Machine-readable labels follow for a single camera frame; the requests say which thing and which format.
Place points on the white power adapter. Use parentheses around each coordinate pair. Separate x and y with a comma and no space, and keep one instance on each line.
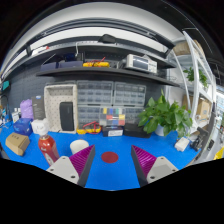
(181,144)

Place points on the black box white label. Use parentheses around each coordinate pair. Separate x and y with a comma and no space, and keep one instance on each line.
(112,131)

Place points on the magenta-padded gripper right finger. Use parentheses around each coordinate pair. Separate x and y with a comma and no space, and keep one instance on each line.
(159,168)

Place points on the black case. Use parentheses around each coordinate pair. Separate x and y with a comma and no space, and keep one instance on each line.
(136,131)

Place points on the purple plastic bag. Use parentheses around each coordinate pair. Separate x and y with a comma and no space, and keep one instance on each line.
(26,109)

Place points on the black wall shelf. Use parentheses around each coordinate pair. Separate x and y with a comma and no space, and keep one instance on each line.
(100,71)

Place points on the white shelf unit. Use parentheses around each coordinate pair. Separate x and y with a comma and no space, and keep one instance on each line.
(196,80)

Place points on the yellow multimeter with leads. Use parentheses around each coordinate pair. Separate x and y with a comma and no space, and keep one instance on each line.
(91,130)

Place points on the brown cardboard box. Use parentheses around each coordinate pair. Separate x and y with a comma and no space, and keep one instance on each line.
(16,143)

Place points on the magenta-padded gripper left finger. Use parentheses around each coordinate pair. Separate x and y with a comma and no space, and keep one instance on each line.
(63,168)

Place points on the blue box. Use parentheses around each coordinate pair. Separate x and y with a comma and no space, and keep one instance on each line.
(22,126)

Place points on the dark grey flat box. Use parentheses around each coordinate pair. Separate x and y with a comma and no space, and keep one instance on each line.
(38,107)

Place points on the white perforated tray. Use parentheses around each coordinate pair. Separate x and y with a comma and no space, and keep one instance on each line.
(51,106)

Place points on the green potted plant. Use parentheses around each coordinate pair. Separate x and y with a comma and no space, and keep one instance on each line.
(165,115)

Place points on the clear parts box coloured contents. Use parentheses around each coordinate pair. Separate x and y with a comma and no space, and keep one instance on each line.
(112,116)

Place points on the black rounded speaker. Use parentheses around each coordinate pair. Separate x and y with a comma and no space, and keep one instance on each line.
(66,116)

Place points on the white cup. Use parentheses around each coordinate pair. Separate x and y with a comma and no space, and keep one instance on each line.
(78,146)

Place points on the flat round red coaster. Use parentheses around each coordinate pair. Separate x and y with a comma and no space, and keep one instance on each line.
(109,157)

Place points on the grey oscilloscope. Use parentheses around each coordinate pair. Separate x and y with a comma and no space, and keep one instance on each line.
(141,63)

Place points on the red drink bottle white cap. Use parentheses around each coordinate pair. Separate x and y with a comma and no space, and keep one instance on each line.
(48,148)

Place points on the yellow and red tool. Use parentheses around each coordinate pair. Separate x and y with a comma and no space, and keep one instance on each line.
(96,64)

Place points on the dark blue flat boxes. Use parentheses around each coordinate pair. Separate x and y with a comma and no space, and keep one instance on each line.
(61,64)

